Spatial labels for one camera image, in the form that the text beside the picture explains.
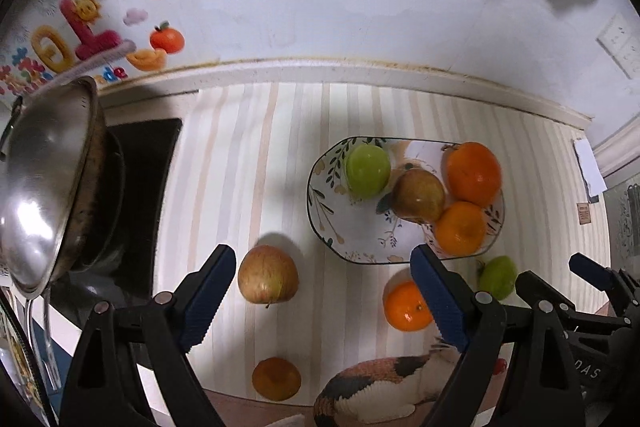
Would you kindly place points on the yellow fuzzy wall letter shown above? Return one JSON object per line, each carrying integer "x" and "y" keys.
{"x": 42, "y": 39}

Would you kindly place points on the orange with green stem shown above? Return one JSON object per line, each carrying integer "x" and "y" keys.
{"x": 402, "y": 307}

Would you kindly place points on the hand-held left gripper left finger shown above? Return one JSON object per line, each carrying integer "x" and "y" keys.
{"x": 207, "y": 294}

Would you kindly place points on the large orange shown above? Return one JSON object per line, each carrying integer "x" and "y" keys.
{"x": 472, "y": 174}

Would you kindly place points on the red-green apple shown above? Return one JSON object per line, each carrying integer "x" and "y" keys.
{"x": 417, "y": 197}

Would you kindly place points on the tangerine wall sticker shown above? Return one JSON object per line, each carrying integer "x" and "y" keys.
{"x": 167, "y": 39}

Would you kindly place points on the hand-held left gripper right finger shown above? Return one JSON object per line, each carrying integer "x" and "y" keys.
{"x": 440, "y": 299}

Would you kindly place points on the cloud wall sticker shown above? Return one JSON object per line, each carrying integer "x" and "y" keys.
{"x": 136, "y": 17}

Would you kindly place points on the dull dark orange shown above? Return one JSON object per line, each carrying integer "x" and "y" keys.
{"x": 275, "y": 379}

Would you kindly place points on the red-yellow apple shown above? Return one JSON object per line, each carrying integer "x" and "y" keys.
{"x": 267, "y": 277}

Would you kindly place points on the small brown tag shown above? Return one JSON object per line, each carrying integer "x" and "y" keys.
{"x": 584, "y": 213}

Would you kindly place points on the striped table liner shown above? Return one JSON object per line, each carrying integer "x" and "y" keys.
{"x": 250, "y": 157}

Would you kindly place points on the small green apple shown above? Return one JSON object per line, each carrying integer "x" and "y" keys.
{"x": 497, "y": 277}

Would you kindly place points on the black gas stove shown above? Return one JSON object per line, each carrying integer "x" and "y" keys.
{"x": 145, "y": 167}

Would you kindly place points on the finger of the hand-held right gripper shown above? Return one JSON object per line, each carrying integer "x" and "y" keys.
{"x": 592, "y": 274}
{"x": 530, "y": 287}

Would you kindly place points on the stainless steel wok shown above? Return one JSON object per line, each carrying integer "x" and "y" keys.
{"x": 45, "y": 187}

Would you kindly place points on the floral ceramic plate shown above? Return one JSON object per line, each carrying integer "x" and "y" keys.
{"x": 360, "y": 227}

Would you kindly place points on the large green apple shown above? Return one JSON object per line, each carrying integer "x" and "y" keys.
{"x": 367, "y": 172}

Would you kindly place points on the sun wall sticker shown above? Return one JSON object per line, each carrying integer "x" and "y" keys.
{"x": 86, "y": 8}

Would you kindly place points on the white wall socket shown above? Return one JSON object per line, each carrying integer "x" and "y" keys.
{"x": 622, "y": 44}

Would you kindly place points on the pink fuzzy wall letter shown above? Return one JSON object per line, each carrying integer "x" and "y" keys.
{"x": 95, "y": 41}

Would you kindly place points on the medium orange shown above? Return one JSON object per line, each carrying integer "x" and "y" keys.
{"x": 460, "y": 229}

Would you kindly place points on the white paper sheet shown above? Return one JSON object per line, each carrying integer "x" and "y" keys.
{"x": 590, "y": 169}

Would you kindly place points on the gold ingot wall sticker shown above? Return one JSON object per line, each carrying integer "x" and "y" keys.
{"x": 146, "y": 59}

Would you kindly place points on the calico cat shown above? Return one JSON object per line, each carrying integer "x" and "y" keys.
{"x": 380, "y": 387}

